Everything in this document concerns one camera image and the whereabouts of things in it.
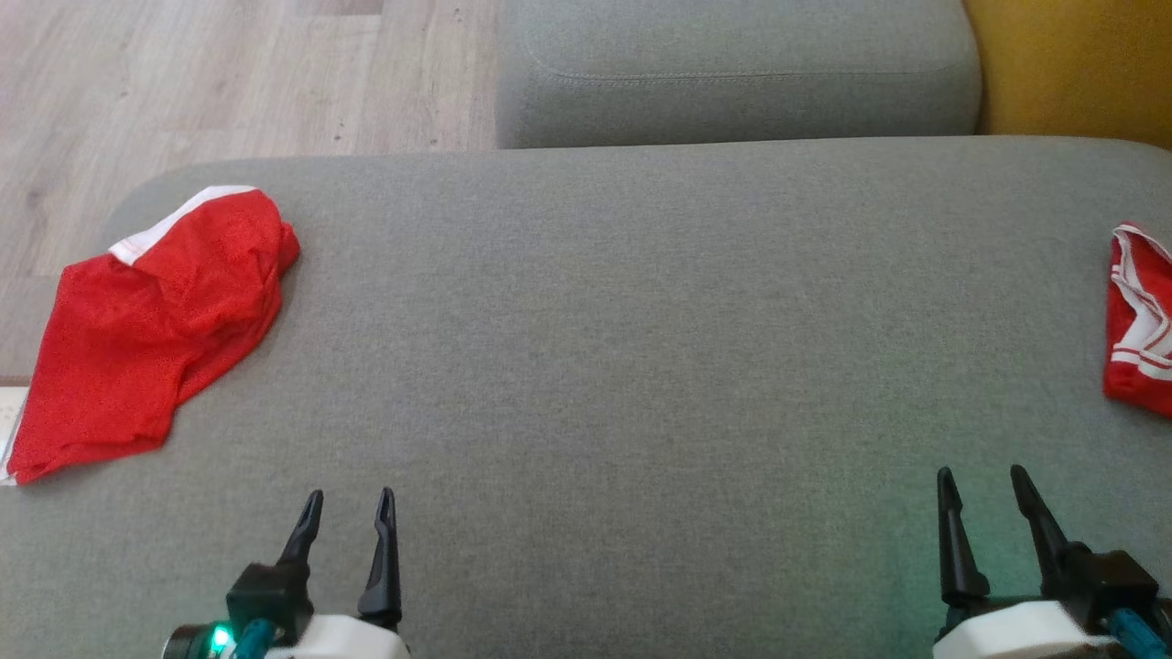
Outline red shorts white waistband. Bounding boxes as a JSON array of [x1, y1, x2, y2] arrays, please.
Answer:
[[3, 185, 302, 487]]

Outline teal left cable connector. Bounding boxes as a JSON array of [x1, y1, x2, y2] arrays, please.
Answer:
[[233, 620, 277, 659]]

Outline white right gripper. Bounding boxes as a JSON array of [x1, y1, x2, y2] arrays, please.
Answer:
[[931, 464, 1114, 659]]

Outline teal right cable connector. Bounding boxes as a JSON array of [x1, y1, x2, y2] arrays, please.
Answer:
[[1102, 608, 1166, 657]]

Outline teal cable connector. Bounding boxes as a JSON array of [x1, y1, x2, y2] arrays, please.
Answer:
[[233, 620, 277, 659], [1102, 608, 1166, 657]]

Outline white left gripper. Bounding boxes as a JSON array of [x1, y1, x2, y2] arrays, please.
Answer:
[[265, 487, 411, 659]]

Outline grey sofa back cushion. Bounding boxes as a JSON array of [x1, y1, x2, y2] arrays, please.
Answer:
[[494, 0, 983, 150]]

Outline yellow cushion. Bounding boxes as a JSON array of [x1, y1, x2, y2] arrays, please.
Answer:
[[961, 0, 1172, 153]]

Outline red basketball jersey white sleeves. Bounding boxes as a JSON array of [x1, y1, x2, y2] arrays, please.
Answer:
[[1102, 221, 1172, 420]]

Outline grey sofa seat cushion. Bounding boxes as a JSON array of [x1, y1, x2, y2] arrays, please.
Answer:
[[0, 135, 1172, 659]]

